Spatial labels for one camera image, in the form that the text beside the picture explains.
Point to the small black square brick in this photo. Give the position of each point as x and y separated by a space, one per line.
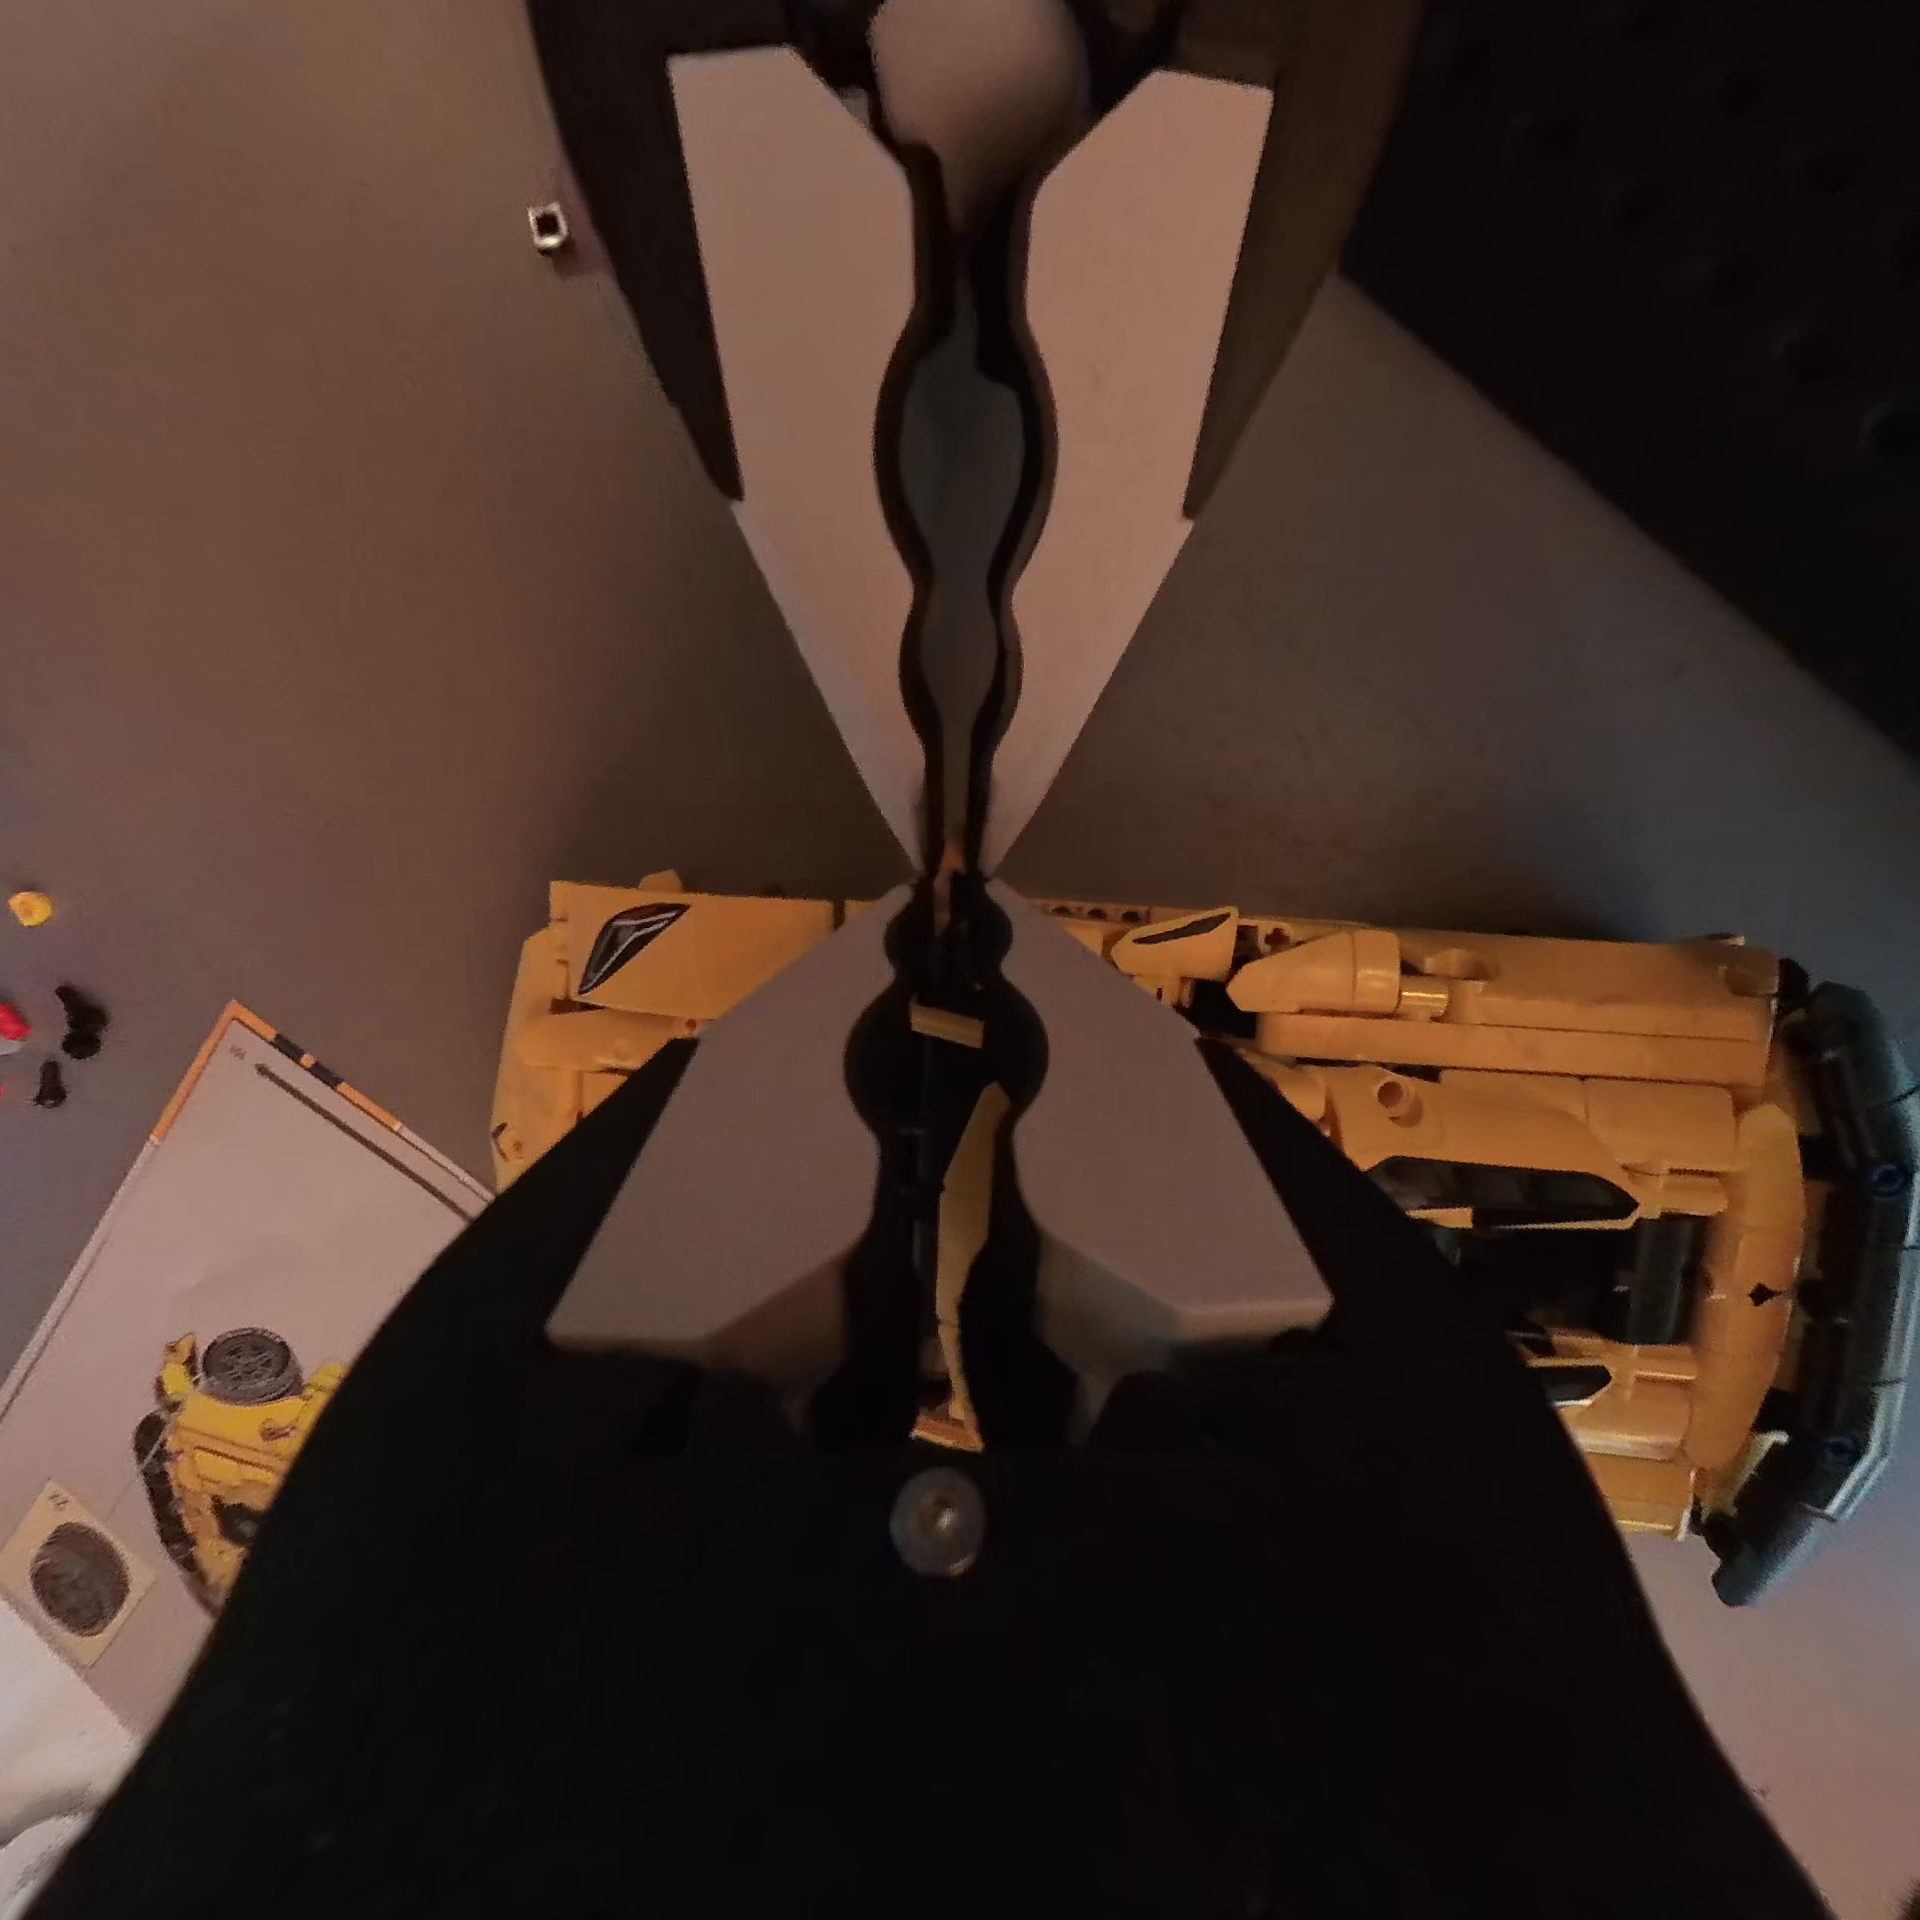
551 227

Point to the wheel picture instruction booklet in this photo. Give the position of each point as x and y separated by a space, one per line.
271 1201

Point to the cluster of small loose bricks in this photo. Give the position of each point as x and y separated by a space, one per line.
79 1020

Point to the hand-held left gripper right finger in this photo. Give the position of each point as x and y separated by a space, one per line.
1171 1184

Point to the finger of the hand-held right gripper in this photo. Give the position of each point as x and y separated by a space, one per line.
795 329
1154 329

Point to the yellow toy brick car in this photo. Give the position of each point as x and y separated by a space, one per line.
1575 1020

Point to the grey desk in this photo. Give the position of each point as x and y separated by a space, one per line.
299 600

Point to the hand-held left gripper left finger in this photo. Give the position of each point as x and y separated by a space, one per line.
720 1184

